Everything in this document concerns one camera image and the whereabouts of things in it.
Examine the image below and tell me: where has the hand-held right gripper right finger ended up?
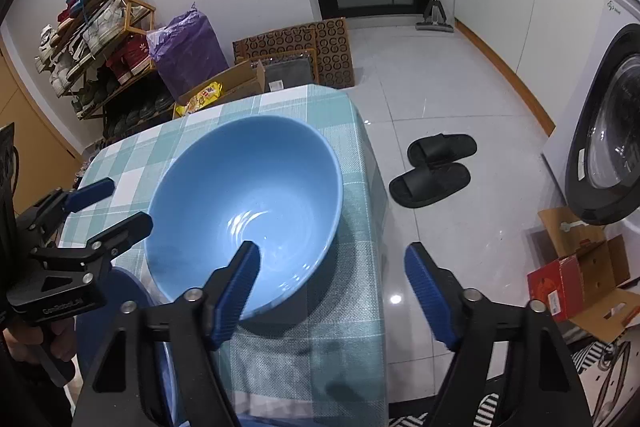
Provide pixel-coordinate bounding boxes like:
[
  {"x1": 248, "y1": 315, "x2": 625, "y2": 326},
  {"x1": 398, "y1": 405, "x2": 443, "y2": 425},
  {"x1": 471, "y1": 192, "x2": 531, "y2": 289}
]
[{"x1": 405, "y1": 243, "x2": 593, "y2": 427}]

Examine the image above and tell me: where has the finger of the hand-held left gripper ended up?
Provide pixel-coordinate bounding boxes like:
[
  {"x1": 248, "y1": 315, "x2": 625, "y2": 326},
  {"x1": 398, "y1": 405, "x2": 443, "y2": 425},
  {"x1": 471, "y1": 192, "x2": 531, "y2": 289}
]
[
  {"x1": 15, "y1": 178, "x2": 116, "y2": 248},
  {"x1": 30, "y1": 213, "x2": 153, "y2": 275}
]

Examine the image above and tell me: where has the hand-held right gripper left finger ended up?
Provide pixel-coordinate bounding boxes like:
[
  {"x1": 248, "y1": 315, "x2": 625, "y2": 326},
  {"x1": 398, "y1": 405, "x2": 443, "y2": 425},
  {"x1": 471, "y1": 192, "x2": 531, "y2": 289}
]
[{"x1": 72, "y1": 241, "x2": 261, "y2": 427}]

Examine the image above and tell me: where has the blue bowl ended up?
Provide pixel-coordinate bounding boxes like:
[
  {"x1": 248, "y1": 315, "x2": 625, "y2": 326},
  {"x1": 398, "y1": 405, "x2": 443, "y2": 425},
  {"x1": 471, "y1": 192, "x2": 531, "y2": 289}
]
[{"x1": 144, "y1": 115, "x2": 345, "y2": 322}]

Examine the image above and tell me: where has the person's left forearm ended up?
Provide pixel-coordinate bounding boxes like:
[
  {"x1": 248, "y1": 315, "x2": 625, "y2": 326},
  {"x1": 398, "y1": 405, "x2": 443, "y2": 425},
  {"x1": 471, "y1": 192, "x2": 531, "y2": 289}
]
[{"x1": 0, "y1": 359, "x2": 73, "y2": 427}]

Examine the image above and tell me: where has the person's left hand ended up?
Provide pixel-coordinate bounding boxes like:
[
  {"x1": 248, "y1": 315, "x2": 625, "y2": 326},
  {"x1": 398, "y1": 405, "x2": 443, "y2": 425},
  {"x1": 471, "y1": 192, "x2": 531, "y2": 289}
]
[{"x1": 0, "y1": 321, "x2": 77, "y2": 364}]

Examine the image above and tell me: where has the pile of sandals and sneakers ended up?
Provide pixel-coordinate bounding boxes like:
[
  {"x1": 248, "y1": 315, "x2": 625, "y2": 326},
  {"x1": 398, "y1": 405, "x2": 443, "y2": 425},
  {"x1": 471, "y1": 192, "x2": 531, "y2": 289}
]
[{"x1": 75, "y1": 142, "x2": 108, "y2": 188}]

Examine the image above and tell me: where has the blue chair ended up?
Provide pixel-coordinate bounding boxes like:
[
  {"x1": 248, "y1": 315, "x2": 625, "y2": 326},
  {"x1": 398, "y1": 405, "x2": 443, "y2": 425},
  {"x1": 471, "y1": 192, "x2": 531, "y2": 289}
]
[{"x1": 75, "y1": 268, "x2": 388, "y2": 427}]

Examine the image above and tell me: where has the teal checked tablecloth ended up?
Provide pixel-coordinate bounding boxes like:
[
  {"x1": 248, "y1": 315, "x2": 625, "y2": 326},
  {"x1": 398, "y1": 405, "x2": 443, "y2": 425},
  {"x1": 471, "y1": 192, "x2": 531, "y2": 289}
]
[{"x1": 59, "y1": 84, "x2": 391, "y2": 427}]

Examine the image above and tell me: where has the black slide slipper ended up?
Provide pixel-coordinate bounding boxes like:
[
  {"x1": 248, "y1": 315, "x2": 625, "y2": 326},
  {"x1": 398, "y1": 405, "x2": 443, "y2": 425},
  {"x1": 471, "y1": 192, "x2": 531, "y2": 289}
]
[
  {"x1": 406, "y1": 133, "x2": 478, "y2": 168},
  {"x1": 389, "y1": 163, "x2": 472, "y2": 208}
]

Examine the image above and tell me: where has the red cardboard box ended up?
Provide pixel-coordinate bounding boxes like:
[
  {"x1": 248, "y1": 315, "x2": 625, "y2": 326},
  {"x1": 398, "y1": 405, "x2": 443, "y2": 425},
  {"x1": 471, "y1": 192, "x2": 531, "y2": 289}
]
[{"x1": 526, "y1": 207, "x2": 640, "y2": 345}]

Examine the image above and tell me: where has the shoe rack with shoes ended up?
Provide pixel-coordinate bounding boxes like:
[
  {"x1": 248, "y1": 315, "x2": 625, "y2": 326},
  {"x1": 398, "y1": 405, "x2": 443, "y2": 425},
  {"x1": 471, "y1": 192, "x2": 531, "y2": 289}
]
[{"x1": 34, "y1": 0, "x2": 176, "y2": 142}]

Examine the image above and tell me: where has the yellow snack packet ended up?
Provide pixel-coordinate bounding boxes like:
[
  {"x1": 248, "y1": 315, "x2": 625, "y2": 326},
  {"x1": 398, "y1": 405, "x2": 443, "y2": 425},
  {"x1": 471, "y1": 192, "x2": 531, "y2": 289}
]
[{"x1": 175, "y1": 81, "x2": 223, "y2": 118}]

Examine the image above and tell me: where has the purple plastic bag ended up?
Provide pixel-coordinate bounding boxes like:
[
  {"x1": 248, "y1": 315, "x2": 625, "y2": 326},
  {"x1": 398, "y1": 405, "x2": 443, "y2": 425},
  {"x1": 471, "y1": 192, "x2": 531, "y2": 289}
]
[{"x1": 146, "y1": 3, "x2": 230, "y2": 100}]

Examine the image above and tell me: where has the open cardboard box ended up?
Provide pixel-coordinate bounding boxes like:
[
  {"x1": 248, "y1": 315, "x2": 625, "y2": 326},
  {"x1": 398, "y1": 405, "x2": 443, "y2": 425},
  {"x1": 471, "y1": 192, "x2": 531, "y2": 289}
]
[{"x1": 174, "y1": 59, "x2": 267, "y2": 120}]

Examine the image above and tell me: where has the wooden shoe rack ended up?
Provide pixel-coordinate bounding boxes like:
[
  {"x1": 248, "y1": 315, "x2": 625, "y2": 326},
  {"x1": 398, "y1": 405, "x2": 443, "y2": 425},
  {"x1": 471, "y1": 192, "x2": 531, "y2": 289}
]
[{"x1": 35, "y1": 0, "x2": 176, "y2": 142}]

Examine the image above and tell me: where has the grey packaged mat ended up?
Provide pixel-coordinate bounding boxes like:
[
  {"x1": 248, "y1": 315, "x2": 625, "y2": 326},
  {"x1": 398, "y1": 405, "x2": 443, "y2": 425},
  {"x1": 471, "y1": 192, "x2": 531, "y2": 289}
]
[{"x1": 260, "y1": 52, "x2": 320, "y2": 96}]

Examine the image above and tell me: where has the brown patterned doormat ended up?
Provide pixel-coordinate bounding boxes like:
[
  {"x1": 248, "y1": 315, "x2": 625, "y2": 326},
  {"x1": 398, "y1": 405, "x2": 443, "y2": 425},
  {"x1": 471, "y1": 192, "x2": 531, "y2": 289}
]
[
  {"x1": 312, "y1": 18, "x2": 357, "y2": 90},
  {"x1": 232, "y1": 24, "x2": 321, "y2": 60}
]

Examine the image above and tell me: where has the floor mop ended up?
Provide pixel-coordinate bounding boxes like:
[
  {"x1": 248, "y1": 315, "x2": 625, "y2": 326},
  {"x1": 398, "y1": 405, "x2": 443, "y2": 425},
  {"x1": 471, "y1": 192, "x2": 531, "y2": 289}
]
[{"x1": 415, "y1": 0, "x2": 455, "y2": 32}]

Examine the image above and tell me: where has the white washing machine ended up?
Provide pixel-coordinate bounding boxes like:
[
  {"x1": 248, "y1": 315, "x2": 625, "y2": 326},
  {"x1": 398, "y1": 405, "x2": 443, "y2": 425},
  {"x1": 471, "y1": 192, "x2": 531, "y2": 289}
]
[{"x1": 542, "y1": 0, "x2": 640, "y2": 228}]

